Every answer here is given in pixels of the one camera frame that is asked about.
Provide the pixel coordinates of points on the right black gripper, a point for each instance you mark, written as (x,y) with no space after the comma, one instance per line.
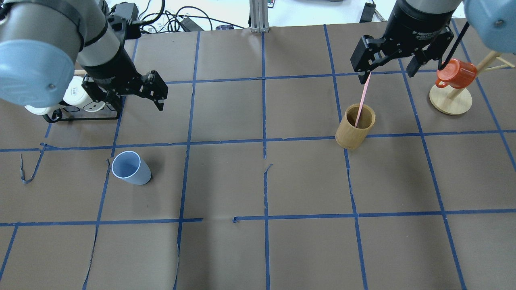
(415,24)

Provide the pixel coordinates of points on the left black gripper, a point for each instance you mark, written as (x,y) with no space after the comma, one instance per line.
(108,69)

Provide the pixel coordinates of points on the pink chopstick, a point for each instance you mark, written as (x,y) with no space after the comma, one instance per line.
(361,103)

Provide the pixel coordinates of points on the blue plastic cup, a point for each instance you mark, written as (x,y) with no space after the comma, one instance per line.
(131,167)

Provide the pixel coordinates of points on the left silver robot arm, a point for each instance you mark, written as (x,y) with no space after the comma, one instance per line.
(43,40)

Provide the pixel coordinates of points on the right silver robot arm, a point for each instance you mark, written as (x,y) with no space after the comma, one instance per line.
(493,20)

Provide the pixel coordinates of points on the red mug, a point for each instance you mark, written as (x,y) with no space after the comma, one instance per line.
(457,74)

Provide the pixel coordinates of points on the white mug far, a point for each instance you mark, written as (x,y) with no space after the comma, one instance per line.
(76,96)

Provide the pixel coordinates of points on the white mug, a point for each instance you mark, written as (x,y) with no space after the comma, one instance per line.
(76,96)
(43,110)

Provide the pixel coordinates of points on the small black power brick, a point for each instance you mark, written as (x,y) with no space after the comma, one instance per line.
(188,25)

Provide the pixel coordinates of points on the white mug near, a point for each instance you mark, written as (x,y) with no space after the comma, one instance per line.
(43,110)

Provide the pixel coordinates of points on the bamboo chopstick holder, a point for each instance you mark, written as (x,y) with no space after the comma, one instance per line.
(350,137)

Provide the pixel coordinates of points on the black wire mug rack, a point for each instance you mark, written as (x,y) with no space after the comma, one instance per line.
(71,113)

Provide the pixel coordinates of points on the aluminium frame post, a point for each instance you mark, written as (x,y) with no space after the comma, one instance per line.
(259,16)

